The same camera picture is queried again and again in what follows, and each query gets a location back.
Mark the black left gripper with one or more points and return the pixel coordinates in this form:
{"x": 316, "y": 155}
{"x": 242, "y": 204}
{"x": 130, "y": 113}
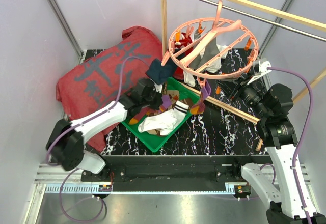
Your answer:
{"x": 159, "y": 96}

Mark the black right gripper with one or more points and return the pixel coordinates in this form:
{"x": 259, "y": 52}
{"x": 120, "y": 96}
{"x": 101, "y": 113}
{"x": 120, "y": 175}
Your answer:
{"x": 241, "y": 87}

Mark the purple striped sock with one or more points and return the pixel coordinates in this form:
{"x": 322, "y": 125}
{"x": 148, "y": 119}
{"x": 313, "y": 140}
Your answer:
{"x": 199, "y": 107}
{"x": 146, "y": 111}

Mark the pink round clip hanger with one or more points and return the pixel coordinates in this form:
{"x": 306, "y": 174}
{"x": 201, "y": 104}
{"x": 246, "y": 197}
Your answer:
{"x": 193, "y": 47}

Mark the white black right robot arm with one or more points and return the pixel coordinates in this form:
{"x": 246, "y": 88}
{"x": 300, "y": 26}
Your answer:
{"x": 290, "y": 202}

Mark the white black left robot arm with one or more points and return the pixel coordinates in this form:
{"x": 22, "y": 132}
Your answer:
{"x": 66, "y": 144}

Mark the brown argyle sock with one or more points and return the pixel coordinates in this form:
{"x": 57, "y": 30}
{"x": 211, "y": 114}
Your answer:
{"x": 174, "y": 98}

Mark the white black-striped sock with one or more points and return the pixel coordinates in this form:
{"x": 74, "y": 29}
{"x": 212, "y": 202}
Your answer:
{"x": 180, "y": 110}

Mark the grey sock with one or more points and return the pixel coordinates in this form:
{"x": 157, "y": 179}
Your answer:
{"x": 206, "y": 54}

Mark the green plastic tray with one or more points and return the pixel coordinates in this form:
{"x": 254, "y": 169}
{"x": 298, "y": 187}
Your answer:
{"x": 155, "y": 142}

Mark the red printed cloth sack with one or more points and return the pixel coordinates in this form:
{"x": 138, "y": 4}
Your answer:
{"x": 96, "y": 82}

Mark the red christmas sock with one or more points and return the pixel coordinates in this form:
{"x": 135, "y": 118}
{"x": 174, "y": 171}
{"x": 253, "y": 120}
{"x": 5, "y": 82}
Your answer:
{"x": 182, "y": 43}

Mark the metal hanging rod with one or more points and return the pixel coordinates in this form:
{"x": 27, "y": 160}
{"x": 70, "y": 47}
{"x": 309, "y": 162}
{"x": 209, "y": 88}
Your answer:
{"x": 273, "y": 23}

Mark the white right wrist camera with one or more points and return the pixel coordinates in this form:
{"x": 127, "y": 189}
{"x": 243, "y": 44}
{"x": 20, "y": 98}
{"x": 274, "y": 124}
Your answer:
{"x": 260, "y": 69}

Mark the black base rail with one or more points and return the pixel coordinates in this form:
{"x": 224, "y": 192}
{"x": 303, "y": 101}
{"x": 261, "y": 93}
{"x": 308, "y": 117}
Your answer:
{"x": 177, "y": 174}

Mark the wooden drying rack frame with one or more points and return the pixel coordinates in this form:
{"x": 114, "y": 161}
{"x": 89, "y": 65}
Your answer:
{"x": 279, "y": 14}

